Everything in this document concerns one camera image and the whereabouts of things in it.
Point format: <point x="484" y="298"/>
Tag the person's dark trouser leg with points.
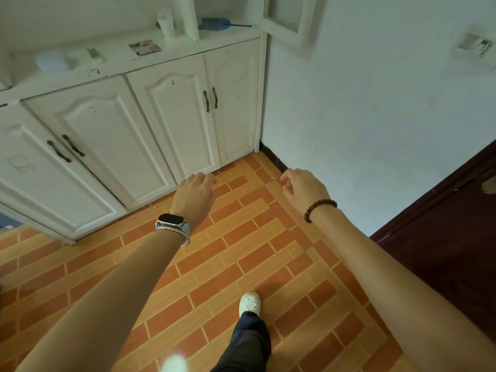
<point x="244" y="344"/>

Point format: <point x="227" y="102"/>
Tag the person's left fingers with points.
<point x="199" y="177"/>

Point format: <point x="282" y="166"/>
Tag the person's right hand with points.
<point x="306" y="189"/>

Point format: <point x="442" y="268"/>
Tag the white cabinet door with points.
<point x="42" y="178"/>
<point x="174" y="116"/>
<point x="234" y="100"/>
<point x="104" y="139"/>

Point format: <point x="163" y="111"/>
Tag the person's right forearm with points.
<point x="403" y="294"/>

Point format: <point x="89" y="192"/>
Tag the white shoe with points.
<point x="249" y="304"/>

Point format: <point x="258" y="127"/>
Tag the person's left hand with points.
<point x="195" y="199"/>

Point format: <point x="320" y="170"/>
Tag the pale blue box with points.
<point x="51" y="61"/>

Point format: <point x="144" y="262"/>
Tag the blue duster brush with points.
<point x="217" y="23"/>

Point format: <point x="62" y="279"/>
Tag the white wall socket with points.
<point x="473" y="44"/>

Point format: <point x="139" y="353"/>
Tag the white low cabinet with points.
<point x="116" y="112"/>

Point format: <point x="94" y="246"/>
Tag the dark red wooden door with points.
<point x="453" y="244"/>

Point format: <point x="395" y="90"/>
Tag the black smartwatch with pale band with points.
<point x="175" y="224"/>

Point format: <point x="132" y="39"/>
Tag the person's left forearm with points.
<point x="97" y="302"/>

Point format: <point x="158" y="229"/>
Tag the person's right fingers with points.
<point x="287" y="180"/>

